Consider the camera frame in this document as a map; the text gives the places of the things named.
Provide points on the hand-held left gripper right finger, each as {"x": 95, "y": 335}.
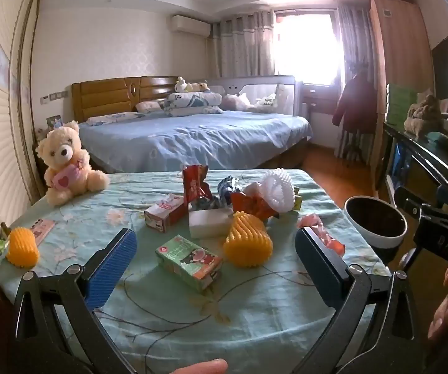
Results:
{"x": 319, "y": 270}

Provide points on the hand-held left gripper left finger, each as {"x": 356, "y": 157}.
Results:
{"x": 111, "y": 268}

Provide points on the white round bin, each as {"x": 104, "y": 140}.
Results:
{"x": 376, "y": 220}

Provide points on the red and white milk carton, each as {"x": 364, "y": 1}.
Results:
{"x": 165, "y": 215}

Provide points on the red snack bag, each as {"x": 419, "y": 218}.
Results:
{"x": 194, "y": 183}

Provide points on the person's left hand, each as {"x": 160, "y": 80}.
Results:
{"x": 200, "y": 368}

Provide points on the pink orange snack wrapper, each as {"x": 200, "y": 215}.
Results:
{"x": 317, "y": 224}

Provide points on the teal folded cloth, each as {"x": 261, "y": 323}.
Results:
{"x": 440, "y": 137}

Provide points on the yellow snack wrapper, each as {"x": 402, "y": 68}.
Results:
{"x": 297, "y": 198}

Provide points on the green drink carton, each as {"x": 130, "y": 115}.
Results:
{"x": 187, "y": 260}

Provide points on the large yellow foam fruit net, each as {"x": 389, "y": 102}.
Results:
{"x": 247, "y": 241}

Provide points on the pink flat packet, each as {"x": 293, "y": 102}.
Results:
{"x": 43, "y": 229}

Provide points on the teal floral bedsheet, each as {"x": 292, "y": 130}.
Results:
{"x": 247, "y": 319}

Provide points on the brown plush toy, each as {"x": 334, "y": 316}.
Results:
{"x": 424, "y": 113}

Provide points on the small yellow foam fruit net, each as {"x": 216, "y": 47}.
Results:
{"x": 21, "y": 247}

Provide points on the white foam fruit net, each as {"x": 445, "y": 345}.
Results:
{"x": 276, "y": 189}

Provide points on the orange snack bag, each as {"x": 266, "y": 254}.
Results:
{"x": 253, "y": 205}

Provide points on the green boxes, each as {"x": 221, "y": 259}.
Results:
{"x": 401, "y": 103}

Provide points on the white foam block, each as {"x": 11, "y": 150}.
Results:
{"x": 208, "y": 224}

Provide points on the silver crumpled wrapper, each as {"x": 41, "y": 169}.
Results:
{"x": 208, "y": 203}

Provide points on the dark red hanging coat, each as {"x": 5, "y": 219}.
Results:
{"x": 356, "y": 101}

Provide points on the blue snack wrapper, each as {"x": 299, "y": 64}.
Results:
{"x": 228, "y": 187}

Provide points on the cream teddy bear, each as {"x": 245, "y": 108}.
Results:
{"x": 64, "y": 152}

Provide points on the dark wooden desk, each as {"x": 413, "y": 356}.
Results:
{"x": 319, "y": 97}

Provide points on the light blue pillow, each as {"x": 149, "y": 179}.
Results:
{"x": 111, "y": 119}

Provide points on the bed with blue sheet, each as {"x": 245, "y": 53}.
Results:
{"x": 193, "y": 136}

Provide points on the wooden wardrobe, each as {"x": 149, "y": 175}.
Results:
{"x": 399, "y": 46}

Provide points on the pink pillow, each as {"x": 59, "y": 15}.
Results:
{"x": 150, "y": 106}

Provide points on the wooden headboard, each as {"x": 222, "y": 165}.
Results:
{"x": 103, "y": 97}

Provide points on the grey curtain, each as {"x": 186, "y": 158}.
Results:
{"x": 354, "y": 35}
{"x": 243, "y": 43}

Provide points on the blue white printed pillow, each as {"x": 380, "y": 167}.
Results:
{"x": 193, "y": 103}

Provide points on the pink plush toy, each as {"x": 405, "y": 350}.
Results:
{"x": 235, "y": 102}

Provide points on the bright window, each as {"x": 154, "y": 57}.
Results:
{"x": 305, "y": 46}

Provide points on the white plush toy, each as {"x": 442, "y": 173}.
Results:
{"x": 191, "y": 85}

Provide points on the white air conditioner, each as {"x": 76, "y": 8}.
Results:
{"x": 191, "y": 26}

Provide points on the photo frame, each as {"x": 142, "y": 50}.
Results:
{"x": 54, "y": 122}

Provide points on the grey bed guard rail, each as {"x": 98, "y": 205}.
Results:
{"x": 282, "y": 85}

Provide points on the wall switch panel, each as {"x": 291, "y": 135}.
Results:
{"x": 54, "y": 96}

